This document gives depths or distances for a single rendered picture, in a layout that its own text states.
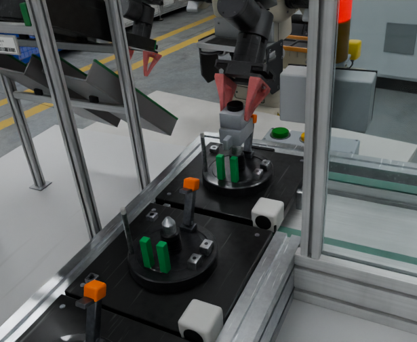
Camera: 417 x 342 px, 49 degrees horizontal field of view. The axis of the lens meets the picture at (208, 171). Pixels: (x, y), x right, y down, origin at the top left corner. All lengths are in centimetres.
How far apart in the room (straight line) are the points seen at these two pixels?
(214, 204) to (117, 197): 33
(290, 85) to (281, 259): 27
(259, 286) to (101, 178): 62
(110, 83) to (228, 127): 24
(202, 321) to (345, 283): 25
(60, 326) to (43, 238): 38
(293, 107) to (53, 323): 44
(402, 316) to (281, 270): 19
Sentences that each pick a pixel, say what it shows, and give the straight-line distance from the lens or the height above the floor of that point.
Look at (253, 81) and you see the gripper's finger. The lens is 83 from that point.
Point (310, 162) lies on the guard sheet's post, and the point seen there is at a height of 113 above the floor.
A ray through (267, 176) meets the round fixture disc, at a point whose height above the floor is 99.
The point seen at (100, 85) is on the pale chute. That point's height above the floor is 117.
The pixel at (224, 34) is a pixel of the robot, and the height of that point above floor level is 105.
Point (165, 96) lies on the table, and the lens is 164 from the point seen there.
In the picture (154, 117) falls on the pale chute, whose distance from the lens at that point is 100.
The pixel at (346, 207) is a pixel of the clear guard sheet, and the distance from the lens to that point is 69.
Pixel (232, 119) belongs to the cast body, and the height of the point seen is 110.
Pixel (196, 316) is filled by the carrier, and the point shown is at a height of 99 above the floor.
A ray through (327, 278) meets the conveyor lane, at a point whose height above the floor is 93.
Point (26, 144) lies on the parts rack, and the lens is 116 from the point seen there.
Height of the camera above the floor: 145
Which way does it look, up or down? 31 degrees down
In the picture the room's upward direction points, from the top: 5 degrees counter-clockwise
